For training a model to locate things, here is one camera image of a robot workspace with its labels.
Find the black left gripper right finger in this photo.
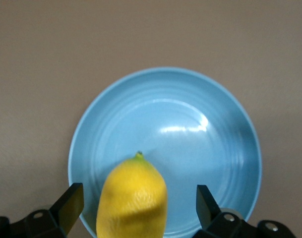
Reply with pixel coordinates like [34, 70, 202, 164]
[196, 184, 296, 238]

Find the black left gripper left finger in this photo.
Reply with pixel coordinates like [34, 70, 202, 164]
[0, 182, 85, 238]

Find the yellow lemon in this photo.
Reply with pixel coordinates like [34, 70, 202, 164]
[96, 151, 169, 238]

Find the blue round plate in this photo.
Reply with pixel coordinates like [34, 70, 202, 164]
[67, 66, 263, 238]

